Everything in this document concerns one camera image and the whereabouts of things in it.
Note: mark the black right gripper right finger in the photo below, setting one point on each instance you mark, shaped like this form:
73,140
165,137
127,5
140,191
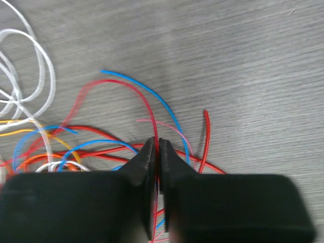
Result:
230,207

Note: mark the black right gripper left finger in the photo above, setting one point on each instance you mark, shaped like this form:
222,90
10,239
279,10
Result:
100,206

